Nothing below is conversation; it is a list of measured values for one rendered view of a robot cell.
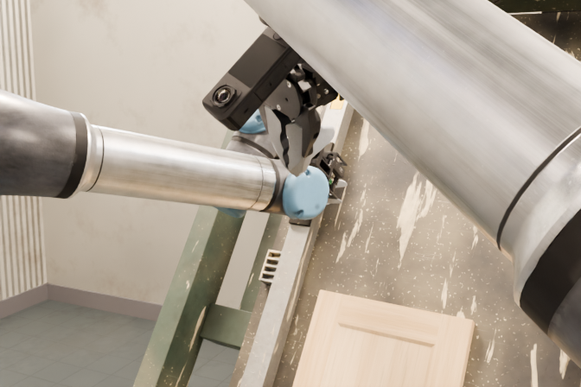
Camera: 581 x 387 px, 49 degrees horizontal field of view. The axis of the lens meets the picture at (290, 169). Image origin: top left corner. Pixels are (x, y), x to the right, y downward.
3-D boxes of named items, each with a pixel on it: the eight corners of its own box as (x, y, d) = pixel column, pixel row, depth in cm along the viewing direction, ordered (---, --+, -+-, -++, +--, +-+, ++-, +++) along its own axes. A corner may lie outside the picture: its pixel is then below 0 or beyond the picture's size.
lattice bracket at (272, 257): (264, 283, 138) (258, 279, 136) (274, 253, 141) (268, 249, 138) (280, 287, 136) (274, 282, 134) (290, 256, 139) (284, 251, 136)
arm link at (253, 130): (216, 125, 99) (242, 79, 101) (250, 157, 108) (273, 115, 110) (254, 136, 94) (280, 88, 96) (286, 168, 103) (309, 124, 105)
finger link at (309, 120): (322, 158, 69) (320, 89, 63) (312, 164, 68) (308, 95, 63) (294, 140, 72) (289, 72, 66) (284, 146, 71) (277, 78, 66)
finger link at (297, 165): (342, 168, 75) (341, 103, 69) (305, 192, 72) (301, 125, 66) (324, 156, 77) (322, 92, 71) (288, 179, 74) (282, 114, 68)
